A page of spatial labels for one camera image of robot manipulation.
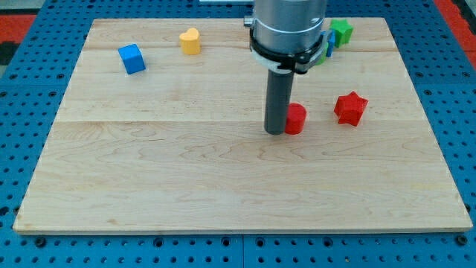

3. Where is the yellow heart block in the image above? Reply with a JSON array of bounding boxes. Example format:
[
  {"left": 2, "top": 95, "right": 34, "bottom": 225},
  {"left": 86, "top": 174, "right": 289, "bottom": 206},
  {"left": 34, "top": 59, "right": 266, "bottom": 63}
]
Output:
[{"left": 179, "top": 28, "right": 201, "bottom": 55}]

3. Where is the blue block behind arm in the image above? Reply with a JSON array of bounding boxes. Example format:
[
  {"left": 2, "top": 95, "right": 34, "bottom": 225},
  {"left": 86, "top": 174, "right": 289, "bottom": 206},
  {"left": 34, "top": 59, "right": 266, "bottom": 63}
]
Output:
[{"left": 321, "top": 30, "right": 335, "bottom": 57}]

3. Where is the red star block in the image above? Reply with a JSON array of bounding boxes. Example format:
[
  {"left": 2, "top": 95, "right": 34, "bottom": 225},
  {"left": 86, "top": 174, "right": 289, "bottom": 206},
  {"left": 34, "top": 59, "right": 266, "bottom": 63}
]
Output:
[{"left": 334, "top": 91, "right": 368, "bottom": 127}]

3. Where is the black white tool mount ring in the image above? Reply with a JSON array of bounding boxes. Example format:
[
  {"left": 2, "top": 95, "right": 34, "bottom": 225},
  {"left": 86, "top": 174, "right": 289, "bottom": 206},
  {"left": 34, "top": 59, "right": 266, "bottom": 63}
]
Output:
[{"left": 250, "top": 28, "right": 324, "bottom": 74}]

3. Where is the blue cube block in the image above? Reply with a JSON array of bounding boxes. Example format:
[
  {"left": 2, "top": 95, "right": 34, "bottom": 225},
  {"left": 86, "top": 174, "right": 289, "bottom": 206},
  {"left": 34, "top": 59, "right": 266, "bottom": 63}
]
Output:
[{"left": 118, "top": 43, "right": 146, "bottom": 74}]

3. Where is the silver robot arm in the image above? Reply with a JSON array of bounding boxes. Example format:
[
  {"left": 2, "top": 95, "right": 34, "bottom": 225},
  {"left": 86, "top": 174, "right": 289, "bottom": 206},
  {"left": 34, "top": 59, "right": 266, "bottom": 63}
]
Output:
[{"left": 244, "top": 0, "right": 332, "bottom": 135}]

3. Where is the wooden board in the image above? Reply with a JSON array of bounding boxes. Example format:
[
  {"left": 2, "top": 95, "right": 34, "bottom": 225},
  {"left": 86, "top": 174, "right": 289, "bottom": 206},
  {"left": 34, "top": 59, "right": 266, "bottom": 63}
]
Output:
[{"left": 13, "top": 18, "right": 472, "bottom": 235}]

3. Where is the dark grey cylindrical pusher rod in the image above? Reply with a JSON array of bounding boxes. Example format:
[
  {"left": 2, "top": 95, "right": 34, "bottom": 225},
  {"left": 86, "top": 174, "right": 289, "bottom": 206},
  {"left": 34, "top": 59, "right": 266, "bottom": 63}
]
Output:
[{"left": 264, "top": 71, "right": 294, "bottom": 135}]

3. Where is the green star block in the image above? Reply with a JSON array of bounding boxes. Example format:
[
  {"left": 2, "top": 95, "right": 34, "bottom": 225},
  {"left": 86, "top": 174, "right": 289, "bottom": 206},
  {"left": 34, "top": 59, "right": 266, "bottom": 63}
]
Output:
[{"left": 329, "top": 19, "right": 353, "bottom": 48}]

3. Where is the red cylinder block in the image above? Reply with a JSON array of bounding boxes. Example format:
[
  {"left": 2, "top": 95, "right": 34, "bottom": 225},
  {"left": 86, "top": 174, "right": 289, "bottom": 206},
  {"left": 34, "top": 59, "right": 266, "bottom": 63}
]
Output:
[{"left": 285, "top": 103, "right": 307, "bottom": 135}]

